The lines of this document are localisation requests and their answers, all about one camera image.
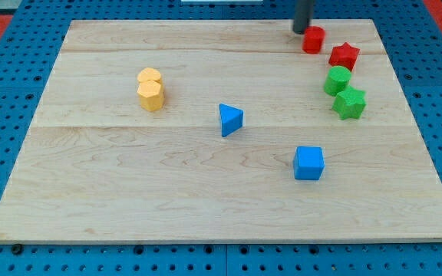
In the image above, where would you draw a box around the wooden board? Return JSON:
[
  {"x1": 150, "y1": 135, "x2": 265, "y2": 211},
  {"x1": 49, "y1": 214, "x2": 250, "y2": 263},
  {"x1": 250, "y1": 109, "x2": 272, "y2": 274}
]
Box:
[{"x1": 0, "y1": 19, "x2": 442, "y2": 245}]

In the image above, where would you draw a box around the blue cube block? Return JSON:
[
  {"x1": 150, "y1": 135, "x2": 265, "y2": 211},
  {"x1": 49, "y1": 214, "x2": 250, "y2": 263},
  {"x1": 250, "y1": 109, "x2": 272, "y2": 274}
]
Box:
[{"x1": 293, "y1": 146, "x2": 325, "y2": 180}]

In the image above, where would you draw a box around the blue triangular prism block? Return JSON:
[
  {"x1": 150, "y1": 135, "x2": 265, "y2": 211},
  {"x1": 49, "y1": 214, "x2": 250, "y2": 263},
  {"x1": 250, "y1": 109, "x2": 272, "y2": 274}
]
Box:
[{"x1": 219, "y1": 103, "x2": 244, "y2": 137}]

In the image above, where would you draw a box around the yellow hexagon block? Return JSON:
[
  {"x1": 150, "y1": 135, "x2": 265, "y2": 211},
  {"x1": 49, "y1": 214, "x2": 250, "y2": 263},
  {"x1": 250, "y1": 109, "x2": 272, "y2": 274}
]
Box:
[{"x1": 137, "y1": 80, "x2": 164, "y2": 112}]

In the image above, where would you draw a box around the yellow heart block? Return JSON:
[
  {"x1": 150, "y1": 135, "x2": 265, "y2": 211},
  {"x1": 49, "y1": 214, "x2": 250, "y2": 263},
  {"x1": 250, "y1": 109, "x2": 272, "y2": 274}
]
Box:
[{"x1": 137, "y1": 67, "x2": 163, "y2": 84}]

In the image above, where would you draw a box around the green cylinder block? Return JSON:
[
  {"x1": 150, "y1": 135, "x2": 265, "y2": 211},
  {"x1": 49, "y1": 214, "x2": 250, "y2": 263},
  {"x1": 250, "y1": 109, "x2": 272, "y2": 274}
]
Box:
[{"x1": 324, "y1": 65, "x2": 351, "y2": 97}]

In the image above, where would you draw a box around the green star block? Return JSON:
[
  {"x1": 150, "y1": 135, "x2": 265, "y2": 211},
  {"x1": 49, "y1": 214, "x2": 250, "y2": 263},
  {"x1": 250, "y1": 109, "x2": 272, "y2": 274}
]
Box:
[{"x1": 331, "y1": 86, "x2": 367, "y2": 120}]

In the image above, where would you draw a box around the red cylinder block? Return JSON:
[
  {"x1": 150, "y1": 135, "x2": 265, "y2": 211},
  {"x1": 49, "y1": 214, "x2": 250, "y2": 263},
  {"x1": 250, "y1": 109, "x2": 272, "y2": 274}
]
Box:
[{"x1": 302, "y1": 26, "x2": 325, "y2": 54}]

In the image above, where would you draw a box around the red star block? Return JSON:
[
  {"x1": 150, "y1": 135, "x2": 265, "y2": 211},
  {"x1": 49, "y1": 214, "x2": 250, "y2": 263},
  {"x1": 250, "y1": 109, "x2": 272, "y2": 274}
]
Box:
[{"x1": 328, "y1": 42, "x2": 361, "y2": 71}]

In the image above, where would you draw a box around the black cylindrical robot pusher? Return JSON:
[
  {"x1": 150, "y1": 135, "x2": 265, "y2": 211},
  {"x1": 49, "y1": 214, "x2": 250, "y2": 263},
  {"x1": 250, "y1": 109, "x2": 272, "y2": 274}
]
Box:
[{"x1": 292, "y1": 0, "x2": 315, "y2": 35}]

